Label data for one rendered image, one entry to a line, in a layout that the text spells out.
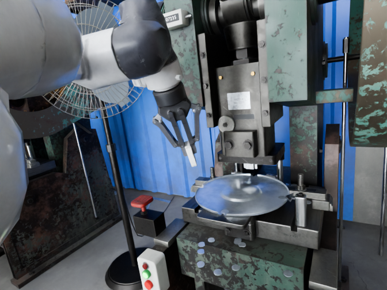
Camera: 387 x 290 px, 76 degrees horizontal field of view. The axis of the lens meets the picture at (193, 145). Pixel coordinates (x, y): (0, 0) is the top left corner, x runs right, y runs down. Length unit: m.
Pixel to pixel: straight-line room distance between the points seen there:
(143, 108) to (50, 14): 2.35
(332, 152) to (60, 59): 1.00
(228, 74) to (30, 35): 0.62
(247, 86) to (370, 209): 1.64
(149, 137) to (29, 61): 2.41
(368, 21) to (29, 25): 0.39
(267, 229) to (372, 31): 0.59
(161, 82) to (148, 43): 0.13
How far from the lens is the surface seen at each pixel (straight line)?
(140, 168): 2.84
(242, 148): 0.77
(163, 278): 0.89
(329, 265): 0.79
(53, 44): 0.26
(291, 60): 0.69
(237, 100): 0.78
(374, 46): 0.45
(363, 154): 2.06
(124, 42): 0.46
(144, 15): 0.51
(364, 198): 2.18
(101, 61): 0.48
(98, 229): 2.36
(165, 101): 0.57
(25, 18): 0.24
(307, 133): 1.02
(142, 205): 0.88
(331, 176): 1.12
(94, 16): 1.38
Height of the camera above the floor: 1.13
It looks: 14 degrees down
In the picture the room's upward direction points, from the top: 7 degrees counter-clockwise
